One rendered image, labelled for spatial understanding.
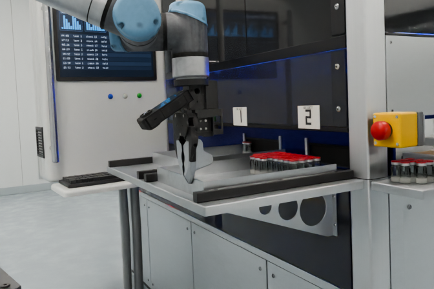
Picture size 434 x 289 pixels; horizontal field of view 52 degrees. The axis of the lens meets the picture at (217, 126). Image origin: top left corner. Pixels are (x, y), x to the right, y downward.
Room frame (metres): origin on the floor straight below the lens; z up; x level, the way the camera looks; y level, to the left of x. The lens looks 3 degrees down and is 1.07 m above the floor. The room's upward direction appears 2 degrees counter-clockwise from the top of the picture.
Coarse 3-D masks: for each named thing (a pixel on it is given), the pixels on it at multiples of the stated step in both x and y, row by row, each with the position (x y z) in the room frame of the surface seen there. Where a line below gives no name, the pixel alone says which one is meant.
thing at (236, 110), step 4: (236, 108) 1.45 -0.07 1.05; (240, 108) 1.43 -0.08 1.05; (244, 108) 1.41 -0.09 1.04; (236, 112) 1.45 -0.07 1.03; (244, 112) 1.41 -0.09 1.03; (236, 116) 1.45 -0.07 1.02; (244, 116) 1.41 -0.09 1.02; (236, 120) 1.45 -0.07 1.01; (240, 120) 1.43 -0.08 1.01; (244, 120) 1.41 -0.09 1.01; (236, 124) 1.45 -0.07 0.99; (240, 124) 1.43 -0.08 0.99; (244, 124) 1.41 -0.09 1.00
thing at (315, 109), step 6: (300, 108) 1.16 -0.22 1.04; (306, 108) 1.14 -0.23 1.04; (312, 108) 1.12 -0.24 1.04; (318, 108) 1.10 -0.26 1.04; (300, 114) 1.16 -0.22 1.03; (306, 114) 1.14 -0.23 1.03; (312, 114) 1.12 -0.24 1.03; (318, 114) 1.10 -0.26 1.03; (300, 120) 1.16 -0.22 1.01; (312, 120) 1.12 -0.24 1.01; (318, 120) 1.10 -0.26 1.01; (300, 126) 1.16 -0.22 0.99; (306, 126) 1.14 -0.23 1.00; (312, 126) 1.12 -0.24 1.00; (318, 126) 1.10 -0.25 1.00
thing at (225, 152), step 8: (232, 144) 1.57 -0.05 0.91; (240, 144) 1.58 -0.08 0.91; (152, 152) 1.42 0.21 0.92; (160, 152) 1.44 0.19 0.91; (168, 152) 1.45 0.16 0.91; (208, 152) 1.52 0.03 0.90; (216, 152) 1.54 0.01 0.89; (224, 152) 1.55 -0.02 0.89; (232, 152) 1.57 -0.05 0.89; (240, 152) 1.58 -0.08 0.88; (256, 152) 1.31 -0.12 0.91; (264, 152) 1.32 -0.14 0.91; (152, 160) 1.43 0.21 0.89; (160, 160) 1.36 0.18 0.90; (168, 160) 1.31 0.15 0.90; (176, 160) 1.25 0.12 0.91; (216, 160) 1.24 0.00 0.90
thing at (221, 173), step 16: (224, 160) 1.16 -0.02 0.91; (240, 160) 1.18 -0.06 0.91; (160, 176) 1.06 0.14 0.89; (176, 176) 0.97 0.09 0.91; (208, 176) 1.11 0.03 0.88; (224, 176) 1.10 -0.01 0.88; (240, 176) 1.09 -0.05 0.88; (256, 176) 0.90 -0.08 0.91; (272, 176) 0.92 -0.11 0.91; (288, 176) 0.94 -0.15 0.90; (192, 192) 0.89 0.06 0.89
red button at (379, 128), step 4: (376, 124) 0.90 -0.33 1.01; (380, 124) 0.89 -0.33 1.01; (384, 124) 0.89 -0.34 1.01; (388, 124) 0.90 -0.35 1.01; (372, 128) 0.91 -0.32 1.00; (376, 128) 0.90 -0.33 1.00; (380, 128) 0.89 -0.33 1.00; (384, 128) 0.89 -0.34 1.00; (388, 128) 0.89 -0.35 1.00; (372, 132) 0.91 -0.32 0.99; (376, 132) 0.90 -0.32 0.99; (380, 132) 0.89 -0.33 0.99; (384, 132) 0.89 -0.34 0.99; (388, 132) 0.89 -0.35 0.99; (372, 136) 0.91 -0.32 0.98; (376, 136) 0.90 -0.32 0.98; (380, 136) 0.89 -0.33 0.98; (384, 136) 0.89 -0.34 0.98; (388, 136) 0.89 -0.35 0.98; (380, 140) 0.90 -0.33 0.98
